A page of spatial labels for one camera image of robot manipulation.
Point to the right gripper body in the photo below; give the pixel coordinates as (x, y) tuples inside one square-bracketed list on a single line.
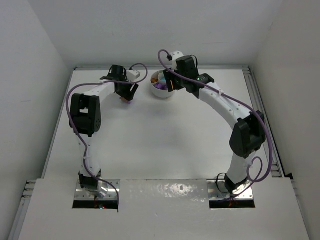
[(171, 81)]

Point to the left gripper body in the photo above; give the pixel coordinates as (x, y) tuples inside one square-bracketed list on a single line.
[(127, 91)]

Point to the teal purple butterfly lego cluster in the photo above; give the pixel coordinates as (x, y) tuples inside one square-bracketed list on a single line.
[(125, 100)]

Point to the purple butterfly wing lego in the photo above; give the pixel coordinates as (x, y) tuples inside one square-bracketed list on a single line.
[(161, 86)]

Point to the white divided round container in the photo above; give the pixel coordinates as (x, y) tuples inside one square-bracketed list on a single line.
[(162, 94)]

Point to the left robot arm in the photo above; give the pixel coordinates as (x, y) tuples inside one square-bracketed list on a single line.
[(83, 106)]

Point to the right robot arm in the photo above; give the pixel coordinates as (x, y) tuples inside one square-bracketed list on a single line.
[(247, 135)]

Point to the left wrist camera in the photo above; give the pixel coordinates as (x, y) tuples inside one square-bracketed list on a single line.
[(132, 75)]

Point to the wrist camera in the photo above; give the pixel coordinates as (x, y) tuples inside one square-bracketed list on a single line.
[(132, 75), (173, 57)]

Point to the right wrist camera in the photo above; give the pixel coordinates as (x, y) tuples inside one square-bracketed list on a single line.
[(173, 57)]

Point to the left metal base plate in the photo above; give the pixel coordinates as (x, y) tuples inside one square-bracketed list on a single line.
[(104, 192)]

